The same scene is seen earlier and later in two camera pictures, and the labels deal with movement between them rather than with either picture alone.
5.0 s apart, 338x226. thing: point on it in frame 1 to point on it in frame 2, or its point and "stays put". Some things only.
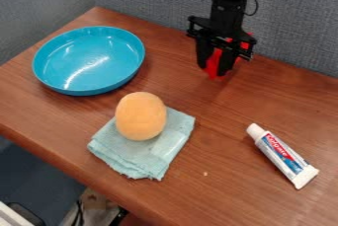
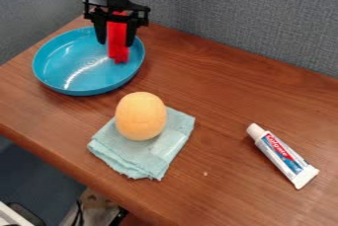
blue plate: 86,60 stays put
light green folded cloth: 144,158 stays put
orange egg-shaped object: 141,115 stays put
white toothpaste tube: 300,173 stays put
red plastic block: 216,58 to 118,48
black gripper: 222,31 to 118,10
